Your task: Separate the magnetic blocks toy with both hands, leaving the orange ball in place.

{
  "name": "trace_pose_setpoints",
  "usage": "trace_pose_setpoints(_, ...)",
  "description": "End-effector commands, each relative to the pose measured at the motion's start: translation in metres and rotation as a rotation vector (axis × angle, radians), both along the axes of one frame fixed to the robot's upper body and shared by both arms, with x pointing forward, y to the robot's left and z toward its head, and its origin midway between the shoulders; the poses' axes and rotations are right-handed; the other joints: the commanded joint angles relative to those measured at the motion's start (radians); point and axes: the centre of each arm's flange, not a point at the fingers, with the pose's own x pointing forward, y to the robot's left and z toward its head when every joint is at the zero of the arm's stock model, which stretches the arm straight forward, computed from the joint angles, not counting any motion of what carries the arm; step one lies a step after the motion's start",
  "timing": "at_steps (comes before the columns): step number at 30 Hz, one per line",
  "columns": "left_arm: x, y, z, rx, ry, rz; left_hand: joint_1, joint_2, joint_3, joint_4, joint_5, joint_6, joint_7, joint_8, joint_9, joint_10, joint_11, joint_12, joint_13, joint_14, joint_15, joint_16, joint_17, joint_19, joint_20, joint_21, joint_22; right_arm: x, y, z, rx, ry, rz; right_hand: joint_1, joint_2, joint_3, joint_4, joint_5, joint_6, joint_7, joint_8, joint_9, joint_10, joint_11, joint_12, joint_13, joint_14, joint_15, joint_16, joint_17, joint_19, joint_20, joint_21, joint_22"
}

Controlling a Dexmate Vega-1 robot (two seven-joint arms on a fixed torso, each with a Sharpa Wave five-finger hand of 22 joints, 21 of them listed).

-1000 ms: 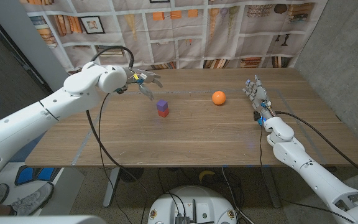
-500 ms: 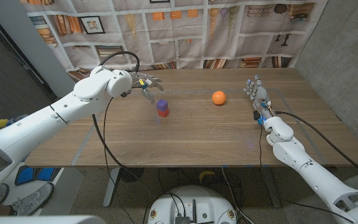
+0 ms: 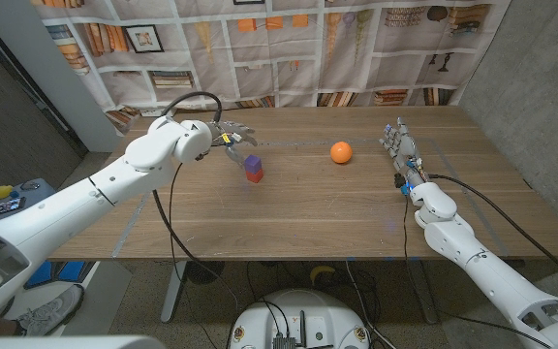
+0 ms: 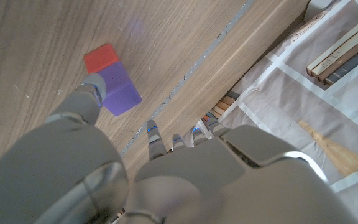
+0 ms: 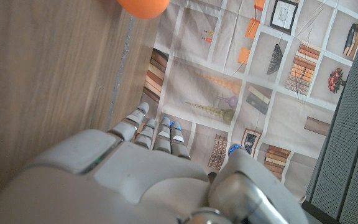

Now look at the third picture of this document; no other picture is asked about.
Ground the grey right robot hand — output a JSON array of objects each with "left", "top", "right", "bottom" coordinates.
[{"left": 379, "top": 116, "right": 428, "bottom": 196}]

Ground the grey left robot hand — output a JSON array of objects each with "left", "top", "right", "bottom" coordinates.
[{"left": 205, "top": 119, "right": 260, "bottom": 169}]

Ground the purple magnetic block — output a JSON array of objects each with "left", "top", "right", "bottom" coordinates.
[{"left": 243, "top": 154, "right": 264, "bottom": 175}]

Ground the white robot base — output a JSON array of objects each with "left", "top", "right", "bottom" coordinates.
[{"left": 229, "top": 289, "right": 371, "bottom": 349}]

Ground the orange ball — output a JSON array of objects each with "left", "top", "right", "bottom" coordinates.
[{"left": 329, "top": 141, "right": 354, "bottom": 165}]

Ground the white power strip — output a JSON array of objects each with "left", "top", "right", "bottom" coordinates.
[{"left": 139, "top": 107, "right": 178, "bottom": 118}]

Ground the printed bookshelf backdrop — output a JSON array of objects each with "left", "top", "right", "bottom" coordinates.
[{"left": 30, "top": 0, "right": 512, "bottom": 135}]

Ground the black round fan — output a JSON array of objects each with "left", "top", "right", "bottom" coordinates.
[{"left": 185, "top": 260, "right": 226, "bottom": 286}]

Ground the yellow banana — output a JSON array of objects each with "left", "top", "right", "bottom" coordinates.
[{"left": 309, "top": 264, "right": 337, "bottom": 286}]

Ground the grey table leg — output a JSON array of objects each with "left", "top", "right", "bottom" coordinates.
[{"left": 407, "top": 259, "right": 440, "bottom": 325}]

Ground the white table leg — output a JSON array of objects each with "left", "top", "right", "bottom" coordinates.
[{"left": 160, "top": 260, "right": 188, "bottom": 325}]

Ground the grey sneaker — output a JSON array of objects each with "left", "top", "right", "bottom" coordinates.
[{"left": 15, "top": 283, "right": 85, "bottom": 337}]

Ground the white robot torso edge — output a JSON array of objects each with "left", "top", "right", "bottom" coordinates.
[{"left": 0, "top": 333, "right": 167, "bottom": 349}]

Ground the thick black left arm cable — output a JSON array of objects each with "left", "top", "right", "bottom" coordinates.
[{"left": 151, "top": 90, "right": 241, "bottom": 311}]

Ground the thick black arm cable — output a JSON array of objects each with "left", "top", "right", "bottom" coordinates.
[
  {"left": 151, "top": 90, "right": 241, "bottom": 311},
  {"left": 427, "top": 173, "right": 558, "bottom": 290}
]

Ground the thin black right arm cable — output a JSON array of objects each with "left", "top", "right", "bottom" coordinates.
[{"left": 402, "top": 193, "right": 554, "bottom": 348}]

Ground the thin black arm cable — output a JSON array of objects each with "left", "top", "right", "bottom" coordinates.
[
  {"left": 402, "top": 193, "right": 554, "bottom": 348},
  {"left": 167, "top": 163, "right": 207, "bottom": 349}
]

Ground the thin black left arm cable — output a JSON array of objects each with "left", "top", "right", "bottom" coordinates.
[{"left": 167, "top": 163, "right": 207, "bottom": 349}]

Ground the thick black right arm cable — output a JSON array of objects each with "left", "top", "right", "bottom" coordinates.
[{"left": 427, "top": 173, "right": 558, "bottom": 290}]

